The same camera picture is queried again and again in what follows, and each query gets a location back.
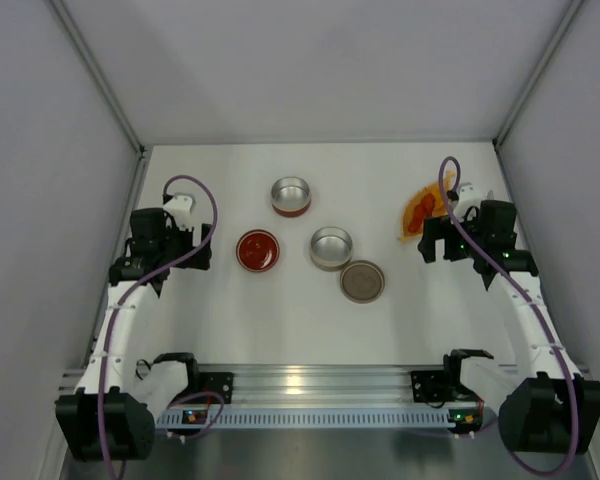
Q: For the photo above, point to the red-banded steel lunch tin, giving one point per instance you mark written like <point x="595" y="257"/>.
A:
<point x="290" y="196"/>

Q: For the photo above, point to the left aluminium frame post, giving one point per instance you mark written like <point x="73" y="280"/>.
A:
<point x="87" y="58"/>

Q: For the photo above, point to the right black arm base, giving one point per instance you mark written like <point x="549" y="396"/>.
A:
<point x="436" y="387"/>

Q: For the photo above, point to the red sausage piece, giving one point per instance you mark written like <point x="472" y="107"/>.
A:
<point x="421" y="211"/>

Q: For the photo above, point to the red round lid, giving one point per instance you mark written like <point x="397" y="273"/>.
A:
<point x="257" y="251"/>

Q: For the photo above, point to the beige-banded steel lunch tin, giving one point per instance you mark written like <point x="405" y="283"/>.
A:
<point x="330" y="248"/>

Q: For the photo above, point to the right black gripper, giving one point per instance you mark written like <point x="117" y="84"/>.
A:
<point x="441" y="236"/>

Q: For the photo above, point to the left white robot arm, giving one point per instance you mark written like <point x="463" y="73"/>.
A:
<point x="112" y="426"/>

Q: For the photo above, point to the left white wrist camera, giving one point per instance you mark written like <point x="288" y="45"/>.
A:
<point x="181" y="208"/>

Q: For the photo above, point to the aluminium frame post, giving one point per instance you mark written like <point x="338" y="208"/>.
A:
<point x="558" y="33"/>
<point x="87" y="58"/>

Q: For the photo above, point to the brown round lid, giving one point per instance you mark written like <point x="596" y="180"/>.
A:
<point x="362" y="281"/>

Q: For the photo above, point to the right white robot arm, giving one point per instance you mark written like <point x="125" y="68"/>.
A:
<point x="547" y="406"/>

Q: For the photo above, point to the orange leaf-shaped woven tray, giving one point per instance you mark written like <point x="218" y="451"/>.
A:
<point x="439" y="210"/>

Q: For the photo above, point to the right aluminium frame post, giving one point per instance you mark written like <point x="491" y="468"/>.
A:
<point x="558" y="33"/>

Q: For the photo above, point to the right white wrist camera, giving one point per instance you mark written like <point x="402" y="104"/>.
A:
<point x="468" y="196"/>

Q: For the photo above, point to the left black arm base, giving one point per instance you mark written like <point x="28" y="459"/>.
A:
<point x="220" y="382"/>

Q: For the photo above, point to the aluminium mounting rail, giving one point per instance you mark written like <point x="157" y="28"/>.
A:
<point x="270" y="386"/>

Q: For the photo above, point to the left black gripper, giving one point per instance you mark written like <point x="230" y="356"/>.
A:
<point x="192" y="248"/>

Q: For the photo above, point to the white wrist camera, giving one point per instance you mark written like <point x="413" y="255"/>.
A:
<point x="468" y="196"/>
<point x="181" y="208"/>

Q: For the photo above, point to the slotted grey cable duct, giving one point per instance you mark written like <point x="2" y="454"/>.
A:
<point x="229" y="418"/>

